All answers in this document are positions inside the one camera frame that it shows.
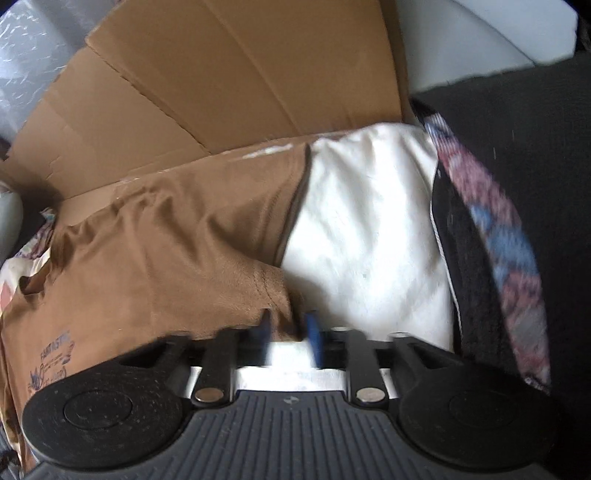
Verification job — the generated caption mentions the multicolour woven strap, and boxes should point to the multicolour woven strap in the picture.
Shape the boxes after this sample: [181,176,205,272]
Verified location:
[422,113,553,394]

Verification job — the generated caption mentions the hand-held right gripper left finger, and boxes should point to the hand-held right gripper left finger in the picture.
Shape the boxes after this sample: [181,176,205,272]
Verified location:
[117,309,273,408]

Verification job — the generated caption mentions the black knit garment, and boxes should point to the black knit garment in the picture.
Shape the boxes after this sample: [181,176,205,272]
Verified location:
[410,55,591,480]

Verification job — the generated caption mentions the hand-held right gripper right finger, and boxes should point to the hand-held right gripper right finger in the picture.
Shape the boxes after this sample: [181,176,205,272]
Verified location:
[305,311,465,408]

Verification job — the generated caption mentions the white bear print blanket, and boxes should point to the white bear print blanket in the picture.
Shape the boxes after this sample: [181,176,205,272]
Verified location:
[0,122,455,395]

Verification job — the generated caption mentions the brown printed t-shirt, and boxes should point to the brown printed t-shirt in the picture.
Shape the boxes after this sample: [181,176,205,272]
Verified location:
[0,142,315,467]

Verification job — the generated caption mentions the brown cardboard sheet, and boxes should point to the brown cardboard sheet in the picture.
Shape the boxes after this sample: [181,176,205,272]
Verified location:
[0,0,411,206]

